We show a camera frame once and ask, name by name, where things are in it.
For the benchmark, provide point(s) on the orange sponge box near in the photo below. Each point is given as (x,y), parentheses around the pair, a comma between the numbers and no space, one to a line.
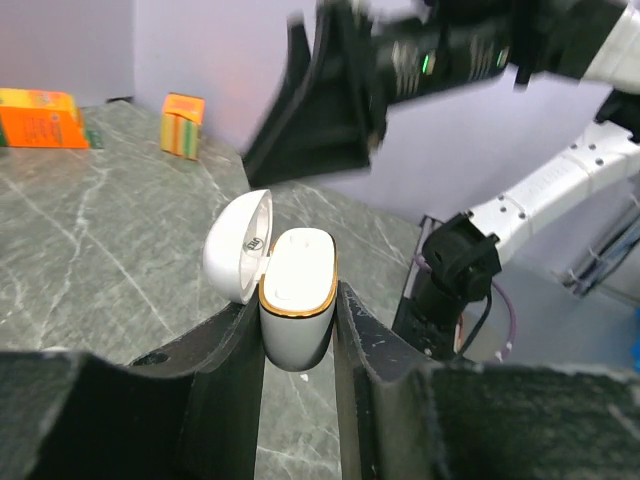
(44,119)

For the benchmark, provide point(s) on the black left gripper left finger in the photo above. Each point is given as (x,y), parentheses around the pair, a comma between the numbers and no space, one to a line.
(187,410)

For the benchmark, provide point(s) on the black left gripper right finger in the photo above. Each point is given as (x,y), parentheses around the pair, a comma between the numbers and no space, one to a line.
(404,416)

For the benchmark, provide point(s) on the orange striped sponge box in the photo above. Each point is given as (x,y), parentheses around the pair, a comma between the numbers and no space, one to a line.
(181,125)

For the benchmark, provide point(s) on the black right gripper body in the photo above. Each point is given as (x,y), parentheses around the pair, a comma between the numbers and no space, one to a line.
(440,46)

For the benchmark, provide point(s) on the white square charging case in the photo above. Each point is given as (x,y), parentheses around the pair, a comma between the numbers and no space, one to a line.
(295,277)

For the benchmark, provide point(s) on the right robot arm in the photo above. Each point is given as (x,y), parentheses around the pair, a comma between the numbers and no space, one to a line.
(595,41)

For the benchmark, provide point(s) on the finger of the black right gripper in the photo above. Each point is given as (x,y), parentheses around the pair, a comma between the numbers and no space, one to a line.
(330,112)

